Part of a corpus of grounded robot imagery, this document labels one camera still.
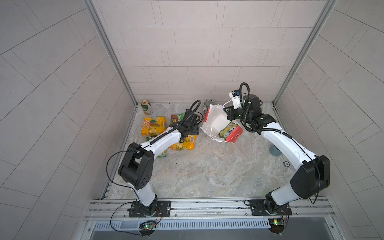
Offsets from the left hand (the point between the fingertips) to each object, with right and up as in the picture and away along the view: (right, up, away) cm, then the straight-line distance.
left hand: (195, 124), depth 90 cm
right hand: (+15, +10, -11) cm, 21 cm away
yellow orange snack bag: (-27, -1, +4) cm, 27 cm away
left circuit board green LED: (-20, -43, -26) cm, 54 cm away
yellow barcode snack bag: (-5, -12, 0) cm, 13 cm away
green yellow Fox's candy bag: (+19, -3, -17) cm, 25 cm away
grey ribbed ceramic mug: (+8, +14, +22) cm, 27 cm away
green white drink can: (-36, +13, +12) cm, 40 cm away
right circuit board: (+38, -45, -22) cm, 63 cm away
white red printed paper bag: (+13, +2, +11) cm, 18 cm away
